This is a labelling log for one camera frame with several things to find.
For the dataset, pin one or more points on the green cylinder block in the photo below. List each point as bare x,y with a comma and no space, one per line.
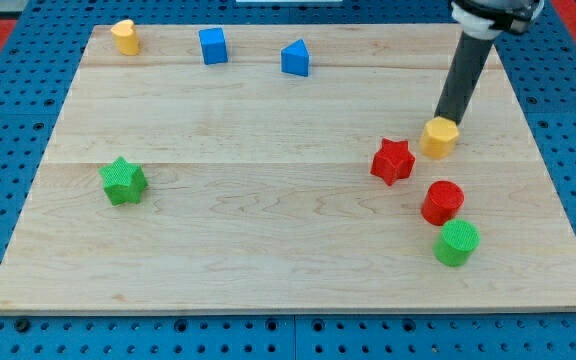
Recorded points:
456,242

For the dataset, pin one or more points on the red star block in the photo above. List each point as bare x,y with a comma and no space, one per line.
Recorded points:
393,161

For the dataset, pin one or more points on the wooden board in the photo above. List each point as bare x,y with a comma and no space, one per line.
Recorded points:
259,195

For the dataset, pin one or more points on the green star block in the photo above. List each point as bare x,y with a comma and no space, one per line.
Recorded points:
123,182

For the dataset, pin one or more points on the yellow heart block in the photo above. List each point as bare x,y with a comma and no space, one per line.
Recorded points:
125,37

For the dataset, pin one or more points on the blue cube block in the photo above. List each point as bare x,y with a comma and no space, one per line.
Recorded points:
213,46

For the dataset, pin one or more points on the blue triangle block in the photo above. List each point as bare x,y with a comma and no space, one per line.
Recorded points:
295,59

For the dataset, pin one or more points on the yellow hexagon block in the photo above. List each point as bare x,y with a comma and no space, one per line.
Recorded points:
439,138

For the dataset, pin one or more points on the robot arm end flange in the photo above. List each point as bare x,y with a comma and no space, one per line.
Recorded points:
486,19

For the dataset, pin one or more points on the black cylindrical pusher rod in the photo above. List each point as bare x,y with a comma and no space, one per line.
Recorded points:
466,67

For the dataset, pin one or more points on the red cylinder block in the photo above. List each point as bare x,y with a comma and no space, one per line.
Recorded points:
442,202

